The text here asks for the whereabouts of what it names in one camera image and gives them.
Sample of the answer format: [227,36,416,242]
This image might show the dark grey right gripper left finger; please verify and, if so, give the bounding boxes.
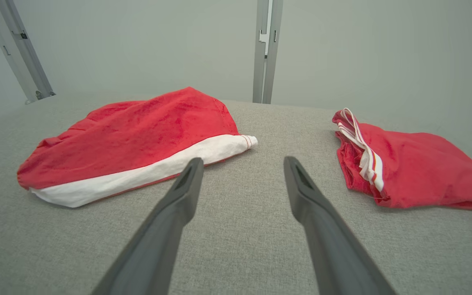
[90,157,205,295]

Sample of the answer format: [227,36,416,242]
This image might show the red shorts with white band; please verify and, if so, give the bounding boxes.
[16,86,259,209]

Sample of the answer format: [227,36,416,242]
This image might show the grey aluminium partition post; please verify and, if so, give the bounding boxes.
[0,0,56,105]
[252,0,284,104]

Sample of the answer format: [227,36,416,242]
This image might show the red basketball jersey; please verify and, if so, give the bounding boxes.
[332,107,472,214]

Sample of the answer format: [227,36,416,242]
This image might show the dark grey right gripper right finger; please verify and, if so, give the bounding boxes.
[283,156,397,295]

